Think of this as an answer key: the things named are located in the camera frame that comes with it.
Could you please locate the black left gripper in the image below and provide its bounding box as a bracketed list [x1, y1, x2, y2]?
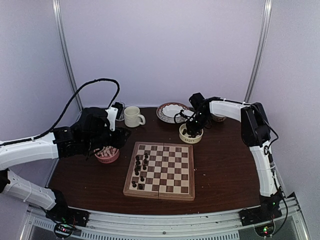
[84, 125, 131, 152]

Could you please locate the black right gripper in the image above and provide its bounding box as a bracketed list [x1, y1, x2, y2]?
[187, 111, 211, 134]

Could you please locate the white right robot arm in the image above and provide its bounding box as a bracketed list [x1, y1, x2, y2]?
[185, 92, 279, 221]

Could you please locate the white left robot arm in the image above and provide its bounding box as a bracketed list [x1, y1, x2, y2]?
[0, 107, 130, 222]

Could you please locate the wooden chess board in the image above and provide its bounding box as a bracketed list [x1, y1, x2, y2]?
[123, 141, 196, 201]

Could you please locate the small white floral bowl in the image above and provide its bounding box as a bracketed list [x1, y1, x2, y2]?
[212, 115, 227, 123]

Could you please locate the clear drinking glass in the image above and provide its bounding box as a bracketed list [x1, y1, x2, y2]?
[117, 102, 126, 122]

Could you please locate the cream ribbed mug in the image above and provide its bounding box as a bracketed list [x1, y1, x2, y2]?
[124, 106, 146, 128]

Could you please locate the pink bowl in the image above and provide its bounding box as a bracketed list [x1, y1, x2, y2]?
[94, 146, 120, 164]

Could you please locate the cream cat-ear bowl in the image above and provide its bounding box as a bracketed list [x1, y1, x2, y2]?
[178, 123, 204, 144]

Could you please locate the white scalloped bowl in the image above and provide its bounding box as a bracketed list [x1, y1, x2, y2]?
[161, 104, 185, 118]

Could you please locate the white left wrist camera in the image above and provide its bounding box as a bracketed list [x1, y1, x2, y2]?
[105, 102, 118, 131]

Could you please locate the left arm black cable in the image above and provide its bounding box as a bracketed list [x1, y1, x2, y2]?
[0, 78, 121, 147]

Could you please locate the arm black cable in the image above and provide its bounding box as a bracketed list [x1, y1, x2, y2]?
[173, 102, 290, 226]
[0, 78, 121, 147]

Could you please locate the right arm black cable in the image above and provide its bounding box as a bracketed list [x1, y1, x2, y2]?
[173, 102, 290, 226]

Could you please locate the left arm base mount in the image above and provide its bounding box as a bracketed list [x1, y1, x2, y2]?
[44, 208, 90, 227]

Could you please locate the aluminium front rail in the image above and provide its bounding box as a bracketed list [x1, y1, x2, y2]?
[23, 197, 307, 240]

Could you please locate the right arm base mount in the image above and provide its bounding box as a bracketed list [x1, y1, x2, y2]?
[238, 207, 283, 227]

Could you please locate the right aluminium frame post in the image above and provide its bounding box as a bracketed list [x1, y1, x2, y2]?
[244, 0, 273, 102]

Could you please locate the aluminium frame post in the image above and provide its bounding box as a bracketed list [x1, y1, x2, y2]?
[51, 0, 84, 112]
[244, 0, 273, 102]

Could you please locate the left aluminium frame post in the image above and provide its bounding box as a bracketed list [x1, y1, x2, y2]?
[51, 0, 84, 112]

